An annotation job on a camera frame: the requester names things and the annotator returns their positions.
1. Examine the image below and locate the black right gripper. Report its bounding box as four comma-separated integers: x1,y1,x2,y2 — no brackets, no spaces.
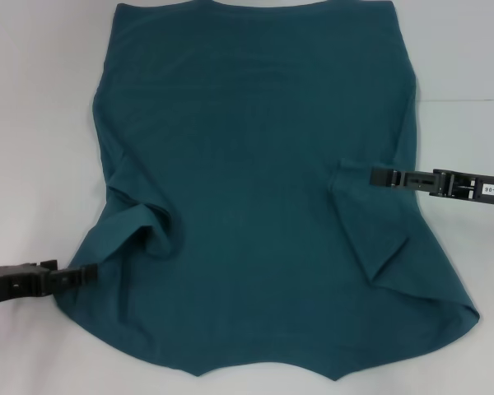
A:
369,168,494,207

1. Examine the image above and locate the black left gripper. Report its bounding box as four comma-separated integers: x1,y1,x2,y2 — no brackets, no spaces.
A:
0,258,99,308

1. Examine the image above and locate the blue-green t-shirt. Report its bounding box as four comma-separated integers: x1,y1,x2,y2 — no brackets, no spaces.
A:
55,0,481,369

